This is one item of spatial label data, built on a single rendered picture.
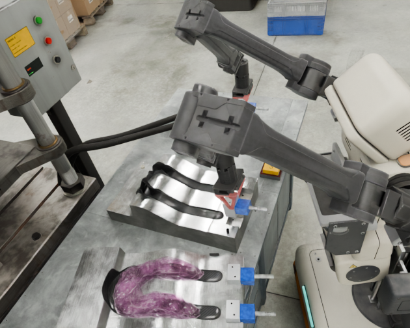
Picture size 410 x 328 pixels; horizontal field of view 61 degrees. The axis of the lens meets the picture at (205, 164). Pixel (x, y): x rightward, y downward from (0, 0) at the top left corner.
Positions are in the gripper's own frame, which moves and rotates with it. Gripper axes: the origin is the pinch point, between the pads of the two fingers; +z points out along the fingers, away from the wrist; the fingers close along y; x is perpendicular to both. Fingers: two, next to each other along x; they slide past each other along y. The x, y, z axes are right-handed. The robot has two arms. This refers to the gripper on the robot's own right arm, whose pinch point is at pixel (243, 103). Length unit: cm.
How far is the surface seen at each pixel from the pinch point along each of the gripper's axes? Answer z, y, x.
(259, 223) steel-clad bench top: 15, 48, 16
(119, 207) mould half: 9, 55, -35
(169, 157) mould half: 1.7, 34.6, -21.0
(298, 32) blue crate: 92, -262, -4
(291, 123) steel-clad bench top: 15.1, -8.1, 18.9
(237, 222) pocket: 9, 53, 10
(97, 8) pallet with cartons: 85, -322, -296
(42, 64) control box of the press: -28, 21, -74
